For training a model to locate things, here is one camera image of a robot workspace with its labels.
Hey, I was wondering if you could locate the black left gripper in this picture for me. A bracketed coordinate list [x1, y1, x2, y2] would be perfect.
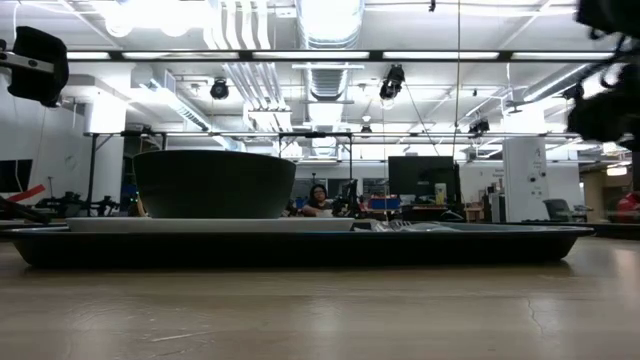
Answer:
[0, 25, 70, 109]

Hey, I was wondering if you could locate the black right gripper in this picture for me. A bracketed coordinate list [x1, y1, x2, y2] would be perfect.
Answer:
[566, 62, 640, 151]

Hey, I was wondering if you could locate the grey cloth napkin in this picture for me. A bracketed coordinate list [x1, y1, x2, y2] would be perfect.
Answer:
[352, 221, 569, 233]

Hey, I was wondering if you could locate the black bowl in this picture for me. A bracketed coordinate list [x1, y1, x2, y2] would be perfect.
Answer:
[132, 149, 298, 220]

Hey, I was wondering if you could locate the white round plate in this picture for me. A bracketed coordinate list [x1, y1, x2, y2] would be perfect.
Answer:
[64, 216, 356, 234]

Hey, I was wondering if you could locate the black plastic serving tray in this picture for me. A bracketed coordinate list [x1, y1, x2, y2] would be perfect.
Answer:
[8, 224, 597, 270]

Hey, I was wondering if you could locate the red object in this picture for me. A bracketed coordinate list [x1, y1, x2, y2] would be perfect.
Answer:
[614, 191, 640, 225]

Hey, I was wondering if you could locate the white square column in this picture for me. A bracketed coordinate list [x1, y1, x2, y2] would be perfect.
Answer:
[83, 92, 127, 219]
[502, 137, 550, 223]

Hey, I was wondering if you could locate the grey office chair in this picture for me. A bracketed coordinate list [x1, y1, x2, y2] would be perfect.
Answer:
[543, 198, 575, 223]

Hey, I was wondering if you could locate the black background robot equipment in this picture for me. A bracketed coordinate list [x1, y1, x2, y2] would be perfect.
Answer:
[34, 191, 122, 217]

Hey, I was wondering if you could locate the black monitor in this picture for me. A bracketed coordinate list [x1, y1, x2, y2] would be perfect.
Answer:
[388, 155, 462, 205]

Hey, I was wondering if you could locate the black overhead beam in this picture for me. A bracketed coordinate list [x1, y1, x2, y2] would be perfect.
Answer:
[64, 48, 617, 63]

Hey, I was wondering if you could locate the blue bin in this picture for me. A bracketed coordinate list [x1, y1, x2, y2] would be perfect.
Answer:
[368, 195, 402, 211]

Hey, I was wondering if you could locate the person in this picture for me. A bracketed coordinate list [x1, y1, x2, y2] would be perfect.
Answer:
[301, 183, 335, 218]

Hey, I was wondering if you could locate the black wall screen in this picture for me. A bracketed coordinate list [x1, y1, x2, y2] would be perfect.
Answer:
[0, 158, 34, 194]

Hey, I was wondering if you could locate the black background rack frame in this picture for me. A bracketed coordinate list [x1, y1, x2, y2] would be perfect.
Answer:
[82, 130, 581, 217]

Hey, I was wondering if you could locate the thin hanging cable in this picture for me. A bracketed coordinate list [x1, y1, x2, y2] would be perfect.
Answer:
[452, 0, 462, 157]

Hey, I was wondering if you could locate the silver ventilation duct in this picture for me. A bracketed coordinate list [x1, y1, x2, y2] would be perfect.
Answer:
[293, 0, 367, 159]

